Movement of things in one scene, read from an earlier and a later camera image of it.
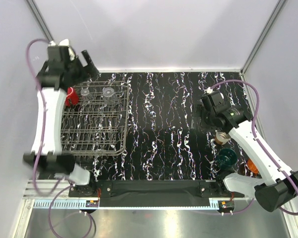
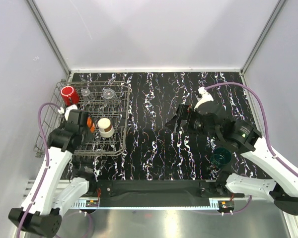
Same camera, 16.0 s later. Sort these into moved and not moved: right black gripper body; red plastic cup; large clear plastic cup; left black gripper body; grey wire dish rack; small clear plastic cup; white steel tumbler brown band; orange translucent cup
Moved: right black gripper body; white steel tumbler brown band; orange translucent cup; left black gripper body
Not moved: small clear plastic cup; red plastic cup; grey wire dish rack; large clear plastic cup
